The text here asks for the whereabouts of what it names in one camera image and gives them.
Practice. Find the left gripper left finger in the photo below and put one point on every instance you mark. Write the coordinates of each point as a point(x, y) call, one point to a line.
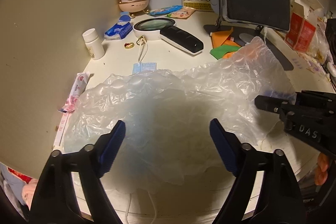
point(55, 201)

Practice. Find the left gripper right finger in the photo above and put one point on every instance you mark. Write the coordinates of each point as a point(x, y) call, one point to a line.
point(280, 199)

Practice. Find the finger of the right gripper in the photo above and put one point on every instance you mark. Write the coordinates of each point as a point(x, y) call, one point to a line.
point(308, 103)
point(291, 97)

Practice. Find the clear bubble wrap sheet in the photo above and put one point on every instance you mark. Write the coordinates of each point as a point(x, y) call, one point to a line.
point(167, 116)

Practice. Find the pink pillow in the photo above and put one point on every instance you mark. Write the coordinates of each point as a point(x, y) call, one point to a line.
point(28, 192)

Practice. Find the red orange cushion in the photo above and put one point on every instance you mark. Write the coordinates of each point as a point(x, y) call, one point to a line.
point(19, 175)

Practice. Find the red and white carton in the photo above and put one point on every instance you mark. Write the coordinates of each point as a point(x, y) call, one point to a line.
point(303, 24)

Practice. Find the pink wrapper stick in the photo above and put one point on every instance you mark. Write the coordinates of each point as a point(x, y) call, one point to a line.
point(77, 90)

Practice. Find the white pill bottle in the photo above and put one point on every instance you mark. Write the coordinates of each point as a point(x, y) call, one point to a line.
point(93, 43)

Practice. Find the blue tissue pack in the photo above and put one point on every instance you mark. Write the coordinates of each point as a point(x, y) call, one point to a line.
point(120, 30)

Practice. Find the black handled magnifying glass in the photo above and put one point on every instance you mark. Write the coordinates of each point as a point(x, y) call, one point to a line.
point(165, 29)

